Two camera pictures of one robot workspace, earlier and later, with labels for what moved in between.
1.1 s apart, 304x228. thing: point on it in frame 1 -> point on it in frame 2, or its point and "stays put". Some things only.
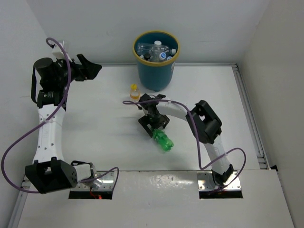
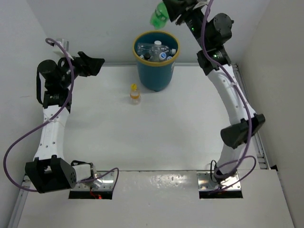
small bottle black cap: [147, 56] stays put
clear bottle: [153, 49] stays put
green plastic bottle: [165, 142] -> [160, 16]
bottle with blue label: [162, 56] stays put
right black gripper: [145, 121] -> [183, 8]
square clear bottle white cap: [156, 50] stays put
